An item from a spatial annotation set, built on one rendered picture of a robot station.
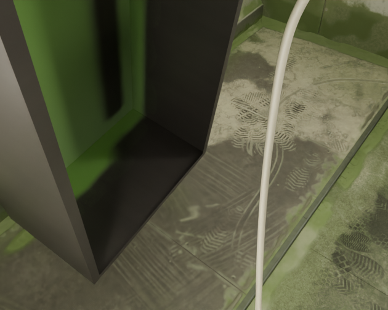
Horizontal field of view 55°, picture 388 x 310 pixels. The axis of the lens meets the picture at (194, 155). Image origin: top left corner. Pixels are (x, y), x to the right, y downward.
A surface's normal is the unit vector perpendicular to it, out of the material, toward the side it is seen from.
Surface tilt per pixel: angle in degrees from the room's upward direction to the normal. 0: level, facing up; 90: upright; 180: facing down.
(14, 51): 102
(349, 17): 90
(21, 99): 90
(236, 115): 0
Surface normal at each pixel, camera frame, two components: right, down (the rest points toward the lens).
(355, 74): -0.06, -0.66
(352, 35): -0.63, 0.61
